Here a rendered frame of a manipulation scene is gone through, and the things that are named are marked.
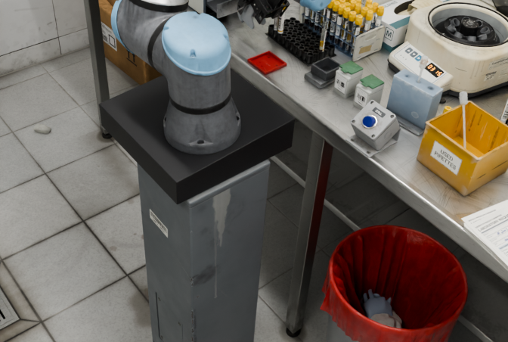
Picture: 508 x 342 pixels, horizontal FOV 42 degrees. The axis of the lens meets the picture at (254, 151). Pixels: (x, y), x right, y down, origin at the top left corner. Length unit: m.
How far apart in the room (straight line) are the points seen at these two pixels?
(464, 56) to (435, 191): 0.35
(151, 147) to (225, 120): 0.15
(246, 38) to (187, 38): 0.57
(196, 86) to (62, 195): 1.45
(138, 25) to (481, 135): 0.73
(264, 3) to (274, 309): 1.03
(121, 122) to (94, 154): 1.35
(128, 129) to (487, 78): 0.82
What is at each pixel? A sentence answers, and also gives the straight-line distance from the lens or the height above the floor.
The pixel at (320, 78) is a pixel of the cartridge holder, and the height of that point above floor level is 0.89.
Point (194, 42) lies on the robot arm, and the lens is 1.16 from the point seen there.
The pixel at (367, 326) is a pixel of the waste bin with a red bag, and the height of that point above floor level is 0.42.
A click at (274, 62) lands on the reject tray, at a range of 1.63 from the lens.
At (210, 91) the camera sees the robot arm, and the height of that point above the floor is 1.07.
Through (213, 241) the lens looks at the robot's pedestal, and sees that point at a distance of 1.40.
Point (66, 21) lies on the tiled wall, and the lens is 3.23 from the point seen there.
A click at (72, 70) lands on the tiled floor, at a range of 3.18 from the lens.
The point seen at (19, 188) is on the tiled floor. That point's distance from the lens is 2.62.
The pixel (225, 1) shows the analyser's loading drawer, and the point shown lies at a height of 0.94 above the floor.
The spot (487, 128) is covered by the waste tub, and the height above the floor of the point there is 0.94.
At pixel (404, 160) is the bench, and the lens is 1.41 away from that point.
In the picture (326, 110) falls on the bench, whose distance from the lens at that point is 1.50.
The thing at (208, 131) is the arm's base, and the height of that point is 0.99.
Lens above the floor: 1.78
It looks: 41 degrees down
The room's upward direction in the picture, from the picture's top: 4 degrees clockwise
